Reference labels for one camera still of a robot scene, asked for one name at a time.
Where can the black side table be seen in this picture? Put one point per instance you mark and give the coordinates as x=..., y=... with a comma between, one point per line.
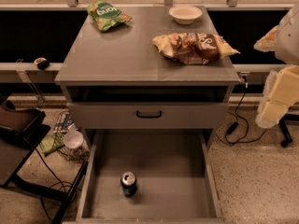
x=21, y=131

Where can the open grey lower drawer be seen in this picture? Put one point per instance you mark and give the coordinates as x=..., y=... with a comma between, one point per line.
x=175, y=184

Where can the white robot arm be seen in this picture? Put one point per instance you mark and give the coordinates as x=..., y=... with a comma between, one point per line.
x=283, y=39

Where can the closed grey drawer front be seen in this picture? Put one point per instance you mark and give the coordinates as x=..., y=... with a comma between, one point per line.
x=91, y=116

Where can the green packet on floor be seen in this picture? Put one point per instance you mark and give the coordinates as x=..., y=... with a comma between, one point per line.
x=52, y=143

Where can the brown and yellow snack bag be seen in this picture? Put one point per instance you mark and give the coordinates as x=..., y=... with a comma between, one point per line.
x=193, y=48

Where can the blue pepsi can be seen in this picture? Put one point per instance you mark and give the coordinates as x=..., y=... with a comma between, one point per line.
x=129, y=184

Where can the white bowl on counter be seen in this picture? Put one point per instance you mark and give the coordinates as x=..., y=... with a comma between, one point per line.
x=186, y=14

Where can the black drawer handle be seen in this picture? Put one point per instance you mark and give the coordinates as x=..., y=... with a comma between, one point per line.
x=148, y=115

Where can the green chip bag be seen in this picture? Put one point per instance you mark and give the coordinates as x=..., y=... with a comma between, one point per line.
x=106, y=16

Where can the black stand leg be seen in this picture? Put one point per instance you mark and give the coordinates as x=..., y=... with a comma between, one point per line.
x=283, y=127

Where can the white cup in basket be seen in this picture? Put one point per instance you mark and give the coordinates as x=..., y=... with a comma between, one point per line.
x=73, y=139

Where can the grey drawer cabinet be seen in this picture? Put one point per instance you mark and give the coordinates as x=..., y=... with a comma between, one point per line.
x=123, y=67

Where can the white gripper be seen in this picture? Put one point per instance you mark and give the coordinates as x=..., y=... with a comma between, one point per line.
x=288, y=39

